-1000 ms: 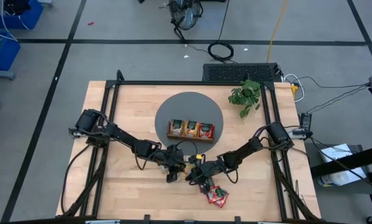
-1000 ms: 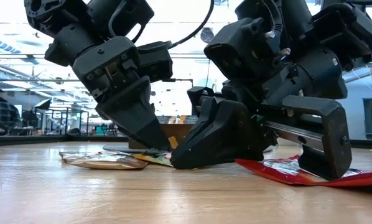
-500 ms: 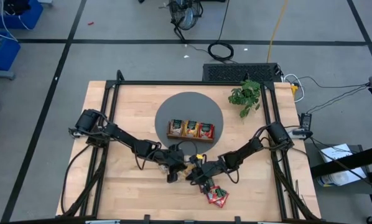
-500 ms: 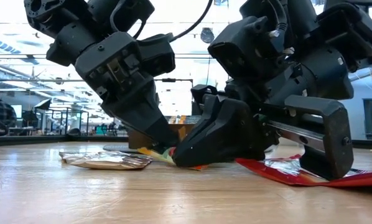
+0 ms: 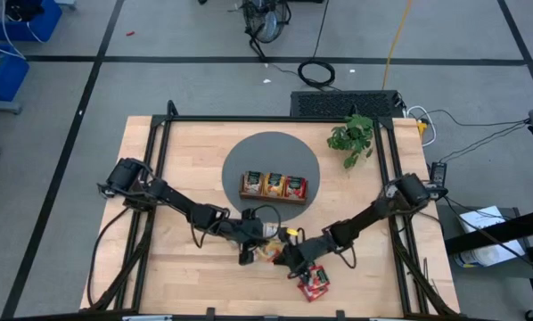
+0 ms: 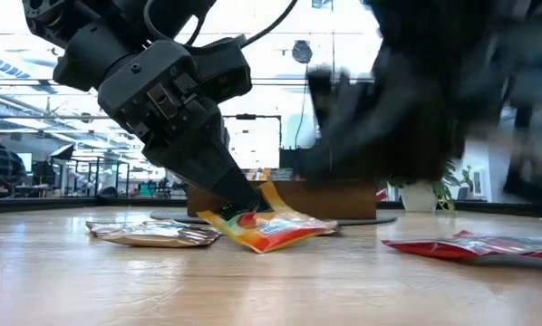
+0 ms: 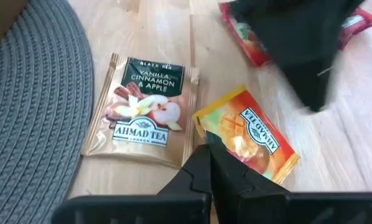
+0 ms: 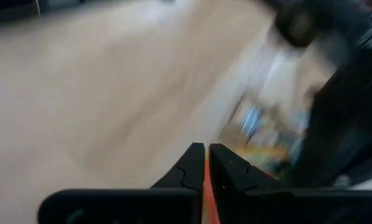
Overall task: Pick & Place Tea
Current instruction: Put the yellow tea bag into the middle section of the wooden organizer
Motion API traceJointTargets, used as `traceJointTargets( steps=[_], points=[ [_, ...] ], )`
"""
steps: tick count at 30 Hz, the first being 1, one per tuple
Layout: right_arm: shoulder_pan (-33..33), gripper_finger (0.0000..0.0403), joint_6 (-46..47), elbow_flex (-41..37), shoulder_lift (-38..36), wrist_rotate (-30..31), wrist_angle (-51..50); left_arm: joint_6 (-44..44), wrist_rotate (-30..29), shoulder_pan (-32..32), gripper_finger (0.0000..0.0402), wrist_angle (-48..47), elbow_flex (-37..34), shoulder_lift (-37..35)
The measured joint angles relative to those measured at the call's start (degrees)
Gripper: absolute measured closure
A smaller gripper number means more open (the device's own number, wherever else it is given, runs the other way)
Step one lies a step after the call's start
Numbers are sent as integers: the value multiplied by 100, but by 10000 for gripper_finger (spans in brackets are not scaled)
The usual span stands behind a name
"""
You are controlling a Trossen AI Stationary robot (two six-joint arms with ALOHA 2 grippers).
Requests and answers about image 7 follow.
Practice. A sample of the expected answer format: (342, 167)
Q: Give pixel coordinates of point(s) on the grey round woven placemat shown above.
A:
(33, 109)

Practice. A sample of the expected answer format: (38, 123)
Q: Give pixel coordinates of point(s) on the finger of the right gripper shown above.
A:
(282, 31)
(329, 31)

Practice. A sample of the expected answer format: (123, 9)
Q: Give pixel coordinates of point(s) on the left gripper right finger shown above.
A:
(251, 205)

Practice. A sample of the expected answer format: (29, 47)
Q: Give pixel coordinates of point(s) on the orange mango tea bag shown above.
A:
(251, 130)

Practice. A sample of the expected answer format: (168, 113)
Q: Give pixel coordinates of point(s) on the red strawberry tea bag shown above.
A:
(360, 25)
(246, 46)

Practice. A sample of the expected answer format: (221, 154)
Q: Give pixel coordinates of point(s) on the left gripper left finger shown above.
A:
(179, 208)

